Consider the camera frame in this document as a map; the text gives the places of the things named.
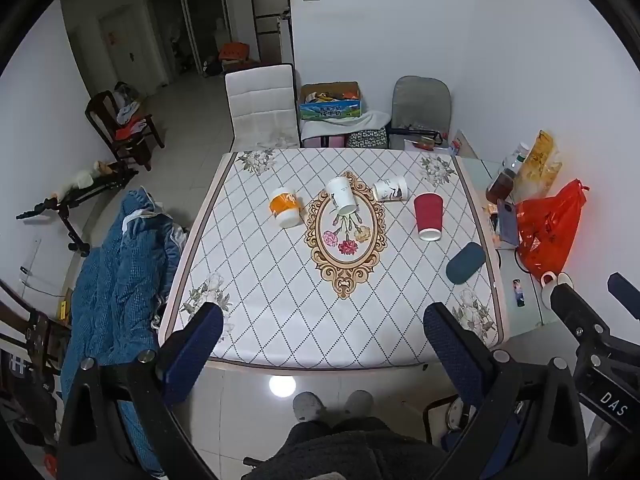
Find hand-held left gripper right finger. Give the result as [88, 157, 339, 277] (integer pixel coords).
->
[422, 301, 588, 480]

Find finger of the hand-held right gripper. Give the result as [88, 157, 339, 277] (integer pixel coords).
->
[550, 282, 609, 357]
[607, 272, 640, 322]

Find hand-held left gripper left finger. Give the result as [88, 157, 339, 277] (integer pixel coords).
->
[56, 301, 226, 480]

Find red cup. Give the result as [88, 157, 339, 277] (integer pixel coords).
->
[413, 192, 445, 242]

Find white cup with bird print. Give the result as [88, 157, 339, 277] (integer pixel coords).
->
[371, 176, 409, 203]

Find orange and white cup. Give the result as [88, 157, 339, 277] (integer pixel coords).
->
[268, 186, 304, 229]

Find plain white cup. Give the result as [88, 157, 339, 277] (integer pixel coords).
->
[325, 176, 360, 216]

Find white mug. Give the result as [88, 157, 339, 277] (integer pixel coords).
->
[540, 271, 574, 307]

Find white side table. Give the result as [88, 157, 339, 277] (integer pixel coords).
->
[452, 155, 553, 333]

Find dark teal glasses case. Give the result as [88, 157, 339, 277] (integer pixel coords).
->
[446, 242, 487, 284]

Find red plastic bag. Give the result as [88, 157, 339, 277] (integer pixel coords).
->
[515, 178, 589, 282]

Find blue quilted blanket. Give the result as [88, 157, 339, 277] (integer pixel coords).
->
[60, 186, 187, 477]

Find person's grey right shoe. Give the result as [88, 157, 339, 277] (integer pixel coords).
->
[344, 390, 375, 419]

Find person's grey shoe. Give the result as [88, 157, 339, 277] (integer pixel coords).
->
[344, 390, 375, 419]
[292, 391, 326, 423]

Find floral diamond pattern tablecloth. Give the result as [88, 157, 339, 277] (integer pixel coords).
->
[159, 147, 511, 372]

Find person's grey left shoe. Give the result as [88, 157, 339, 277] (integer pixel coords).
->
[292, 391, 326, 423]

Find bottle with brown liquid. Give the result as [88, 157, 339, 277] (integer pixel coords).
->
[486, 142, 531, 204]

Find person's dark fleece pants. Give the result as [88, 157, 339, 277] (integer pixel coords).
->
[240, 416, 451, 480]

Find yellow snack bag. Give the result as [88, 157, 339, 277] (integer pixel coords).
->
[510, 130, 563, 206]

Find black metal rack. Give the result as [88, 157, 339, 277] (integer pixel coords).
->
[0, 280, 72, 461]

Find black tripod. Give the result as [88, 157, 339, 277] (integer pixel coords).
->
[16, 160, 141, 258]

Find black umbrella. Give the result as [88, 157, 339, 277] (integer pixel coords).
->
[387, 126, 449, 147]

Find black and white patterned bag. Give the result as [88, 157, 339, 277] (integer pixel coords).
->
[346, 127, 390, 150]

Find pink storage bag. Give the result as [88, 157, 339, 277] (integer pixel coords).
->
[301, 134, 348, 149]

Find white towel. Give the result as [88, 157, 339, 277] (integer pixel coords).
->
[300, 110, 392, 142]

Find grey cushioned chair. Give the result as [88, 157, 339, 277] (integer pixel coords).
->
[389, 76, 452, 151]

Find pile of clothes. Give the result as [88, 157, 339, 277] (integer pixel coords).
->
[112, 81, 154, 142]

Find dark wooden chair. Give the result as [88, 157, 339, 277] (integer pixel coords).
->
[85, 90, 166, 172]

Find white padded chair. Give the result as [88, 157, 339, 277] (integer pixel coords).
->
[225, 63, 301, 153]

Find open cardboard box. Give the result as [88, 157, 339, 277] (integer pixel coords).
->
[298, 81, 363, 121]

